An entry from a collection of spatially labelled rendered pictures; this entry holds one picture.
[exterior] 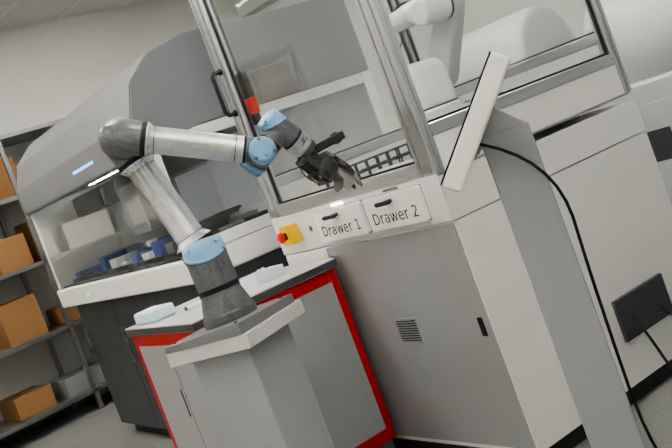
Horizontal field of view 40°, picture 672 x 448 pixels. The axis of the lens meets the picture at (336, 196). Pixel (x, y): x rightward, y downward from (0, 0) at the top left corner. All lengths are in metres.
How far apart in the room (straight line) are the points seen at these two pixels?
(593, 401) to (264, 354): 0.84
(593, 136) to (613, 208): 0.25
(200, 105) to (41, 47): 3.77
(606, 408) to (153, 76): 2.27
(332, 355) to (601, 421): 1.16
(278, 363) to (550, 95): 1.25
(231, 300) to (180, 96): 1.52
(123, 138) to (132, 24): 5.41
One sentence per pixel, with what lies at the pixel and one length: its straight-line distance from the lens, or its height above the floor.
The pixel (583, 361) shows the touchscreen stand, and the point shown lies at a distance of 2.31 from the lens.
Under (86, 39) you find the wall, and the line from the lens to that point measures 7.69.
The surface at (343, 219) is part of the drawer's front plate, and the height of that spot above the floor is 0.88.
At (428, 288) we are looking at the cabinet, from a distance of 2.91.
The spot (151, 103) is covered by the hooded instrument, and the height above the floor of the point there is 1.54.
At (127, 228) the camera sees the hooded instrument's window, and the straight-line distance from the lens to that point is 4.18.
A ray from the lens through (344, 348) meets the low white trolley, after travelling 3.24.
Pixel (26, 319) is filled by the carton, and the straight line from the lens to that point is 6.59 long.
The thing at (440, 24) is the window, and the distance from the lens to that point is 2.86.
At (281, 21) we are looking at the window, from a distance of 3.13.
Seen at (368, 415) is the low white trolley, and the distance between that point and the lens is 3.30.
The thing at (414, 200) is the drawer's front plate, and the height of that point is 0.89.
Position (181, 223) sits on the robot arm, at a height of 1.07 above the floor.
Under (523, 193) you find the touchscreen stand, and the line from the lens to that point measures 2.22.
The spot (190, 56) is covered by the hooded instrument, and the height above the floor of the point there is 1.68.
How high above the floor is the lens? 1.12
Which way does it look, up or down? 3 degrees down
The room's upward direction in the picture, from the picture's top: 20 degrees counter-clockwise
